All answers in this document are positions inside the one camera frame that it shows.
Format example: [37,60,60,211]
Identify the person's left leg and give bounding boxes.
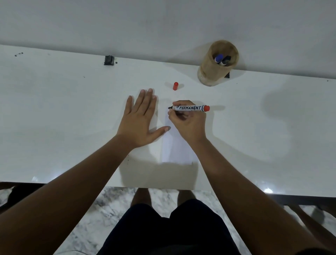
[130,188,153,208]

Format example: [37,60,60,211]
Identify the red marker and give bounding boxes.
[168,105,210,112]

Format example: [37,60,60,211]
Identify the person's right hand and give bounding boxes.
[168,100,208,146]

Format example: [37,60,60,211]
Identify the wooden pen holder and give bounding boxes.
[197,40,240,87]

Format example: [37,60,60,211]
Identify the person's right forearm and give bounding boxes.
[193,136,331,255]

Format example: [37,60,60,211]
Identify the person's left hand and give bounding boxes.
[116,88,171,149]

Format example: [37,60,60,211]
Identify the black shorts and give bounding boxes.
[96,199,241,255]

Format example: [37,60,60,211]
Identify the person's right leg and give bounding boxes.
[177,189,197,207]

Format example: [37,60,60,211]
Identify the person's leg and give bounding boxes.
[177,189,197,207]
[130,188,153,208]

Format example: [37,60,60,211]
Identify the brown diagonal table leg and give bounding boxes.
[287,204,336,251]

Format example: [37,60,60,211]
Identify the person's left forearm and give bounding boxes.
[0,134,137,255]

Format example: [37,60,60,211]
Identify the black bag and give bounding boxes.
[7,184,45,211]

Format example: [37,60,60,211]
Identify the white paper sheet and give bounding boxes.
[160,110,199,165]

